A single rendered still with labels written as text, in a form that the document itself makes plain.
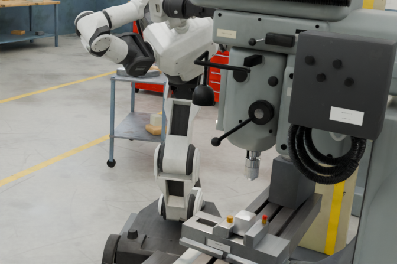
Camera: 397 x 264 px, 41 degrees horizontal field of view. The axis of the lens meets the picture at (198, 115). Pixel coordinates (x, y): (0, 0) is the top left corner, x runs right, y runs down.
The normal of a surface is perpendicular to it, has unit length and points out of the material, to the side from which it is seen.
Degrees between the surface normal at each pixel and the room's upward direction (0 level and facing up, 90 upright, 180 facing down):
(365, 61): 90
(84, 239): 0
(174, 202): 36
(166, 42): 46
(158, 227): 0
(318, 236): 90
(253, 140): 118
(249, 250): 90
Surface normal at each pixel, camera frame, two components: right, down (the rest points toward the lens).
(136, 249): -0.05, -0.48
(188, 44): 0.33, 0.19
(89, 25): -0.44, -0.14
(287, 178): -0.54, 0.21
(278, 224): 0.07, -0.96
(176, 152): -0.08, -0.24
